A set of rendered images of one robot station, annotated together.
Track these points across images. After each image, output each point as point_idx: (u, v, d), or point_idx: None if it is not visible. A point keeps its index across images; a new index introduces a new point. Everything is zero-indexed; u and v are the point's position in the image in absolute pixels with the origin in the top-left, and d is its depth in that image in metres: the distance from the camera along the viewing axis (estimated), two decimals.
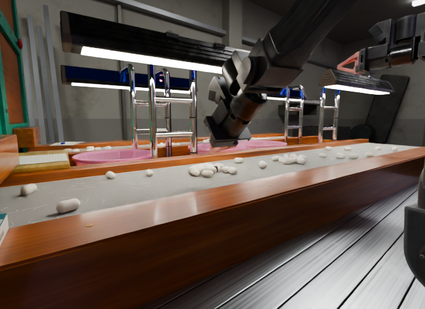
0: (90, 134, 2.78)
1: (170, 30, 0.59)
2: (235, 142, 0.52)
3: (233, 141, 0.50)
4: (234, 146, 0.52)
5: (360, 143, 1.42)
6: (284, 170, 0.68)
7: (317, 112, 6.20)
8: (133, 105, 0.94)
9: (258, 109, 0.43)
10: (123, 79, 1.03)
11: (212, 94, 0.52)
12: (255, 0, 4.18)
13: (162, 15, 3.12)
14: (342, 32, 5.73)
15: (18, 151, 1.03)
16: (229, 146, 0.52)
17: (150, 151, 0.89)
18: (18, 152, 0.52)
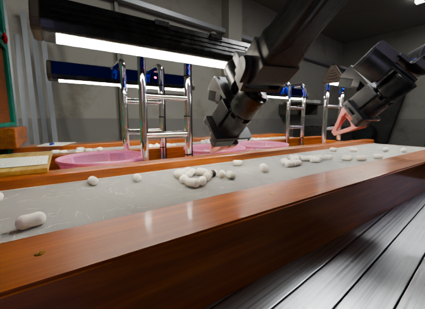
0: (86, 134, 2.71)
1: (160, 18, 0.53)
2: (235, 141, 0.52)
3: (233, 141, 0.50)
4: (234, 146, 0.52)
5: (365, 143, 1.36)
6: (287, 174, 0.62)
7: (318, 112, 6.13)
8: (124, 103, 0.87)
9: (258, 108, 0.43)
10: (114, 76, 0.97)
11: (212, 94, 0.52)
12: None
13: (160, 12, 3.06)
14: (343, 31, 5.66)
15: (2, 152, 0.96)
16: (229, 146, 0.52)
17: None
18: None
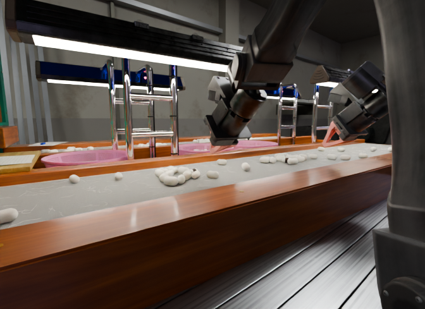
0: (82, 134, 2.73)
1: (140, 19, 0.54)
2: (235, 141, 0.52)
3: (233, 140, 0.50)
4: (234, 146, 0.52)
5: (356, 143, 1.37)
6: (267, 174, 0.63)
7: None
8: (112, 103, 0.88)
9: (257, 107, 0.43)
10: (104, 77, 0.98)
11: (212, 94, 0.53)
12: None
13: (156, 13, 3.07)
14: (341, 31, 5.68)
15: None
16: (229, 145, 0.52)
17: None
18: None
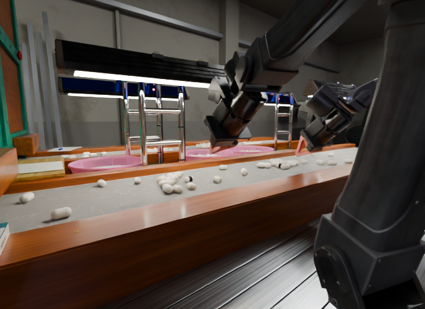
0: (88, 136, 2.84)
1: (156, 51, 0.65)
2: (235, 141, 0.52)
3: (233, 141, 0.50)
4: (234, 146, 0.52)
5: (346, 147, 1.48)
6: (262, 178, 0.74)
7: None
8: (126, 115, 0.99)
9: (258, 108, 0.43)
10: (117, 90, 1.09)
11: (212, 94, 0.52)
12: (252, 4, 4.24)
13: (159, 20, 3.18)
14: (339, 35, 5.79)
15: (17, 157, 1.09)
16: (229, 146, 0.52)
17: None
18: (18, 163, 0.58)
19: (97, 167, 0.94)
